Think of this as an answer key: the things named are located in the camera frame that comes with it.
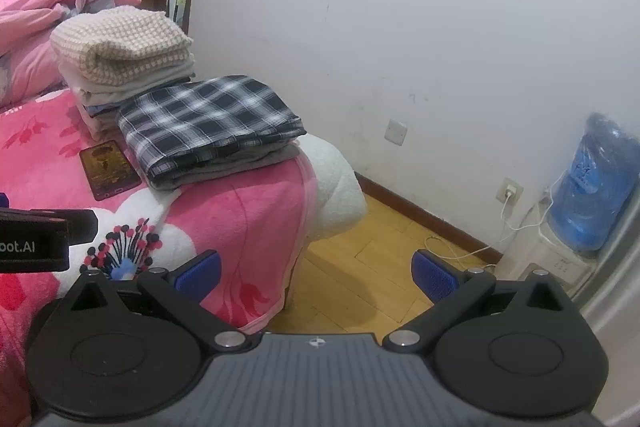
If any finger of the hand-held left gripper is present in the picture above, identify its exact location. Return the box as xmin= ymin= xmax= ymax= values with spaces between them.
xmin=0 ymin=208 xmax=99 ymax=245

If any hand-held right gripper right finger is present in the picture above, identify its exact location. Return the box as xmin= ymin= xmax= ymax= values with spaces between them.
xmin=382 ymin=249 xmax=576 ymax=353

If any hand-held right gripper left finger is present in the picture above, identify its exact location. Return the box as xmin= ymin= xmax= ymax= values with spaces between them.
xmin=67 ymin=250 xmax=261 ymax=353

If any black white plaid shirt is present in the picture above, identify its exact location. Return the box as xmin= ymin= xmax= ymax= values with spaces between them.
xmin=117 ymin=76 xmax=307 ymax=188

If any pink floral bed blanket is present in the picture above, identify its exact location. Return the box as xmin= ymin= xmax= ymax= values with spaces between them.
xmin=0 ymin=89 xmax=321 ymax=427

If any dark smartphone with printed case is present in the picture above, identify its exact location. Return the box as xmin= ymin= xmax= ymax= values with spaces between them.
xmin=79 ymin=139 xmax=143 ymax=202

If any brown wooden skirting board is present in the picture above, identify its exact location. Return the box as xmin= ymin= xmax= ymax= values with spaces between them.
xmin=354 ymin=172 xmax=503 ymax=265

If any stack of folded towels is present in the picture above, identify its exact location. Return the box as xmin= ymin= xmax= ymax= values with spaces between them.
xmin=75 ymin=89 xmax=126 ymax=142

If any white water dispenser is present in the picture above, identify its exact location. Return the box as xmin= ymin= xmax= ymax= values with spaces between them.
xmin=495 ymin=199 xmax=601 ymax=300

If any purple blue folded garment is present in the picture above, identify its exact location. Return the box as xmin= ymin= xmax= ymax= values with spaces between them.
xmin=85 ymin=103 xmax=123 ymax=118

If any white fluffy under-blanket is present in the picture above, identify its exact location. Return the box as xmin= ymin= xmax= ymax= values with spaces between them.
xmin=297 ymin=133 xmax=368 ymax=242

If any pale pink folded garment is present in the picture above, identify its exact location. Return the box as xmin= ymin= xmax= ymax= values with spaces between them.
xmin=62 ymin=57 xmax=196 ymax=100

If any blue water jug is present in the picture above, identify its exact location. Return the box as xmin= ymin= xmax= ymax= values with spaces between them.
xmin=546 ymin=112 xmax=637 ymax=254

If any pink grey floral quilt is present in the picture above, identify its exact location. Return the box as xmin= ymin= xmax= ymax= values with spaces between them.
xmin=0 ymin=0 xmax=143 ymax=110

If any white charging cable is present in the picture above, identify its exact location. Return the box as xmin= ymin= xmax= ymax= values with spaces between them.
xmin=425 ymin=179 xmax=566 ymax=265

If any white wall socket with plug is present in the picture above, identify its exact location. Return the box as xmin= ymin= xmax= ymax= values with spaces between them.
xmin=494 ymin=177 xmax=524 ymax=206

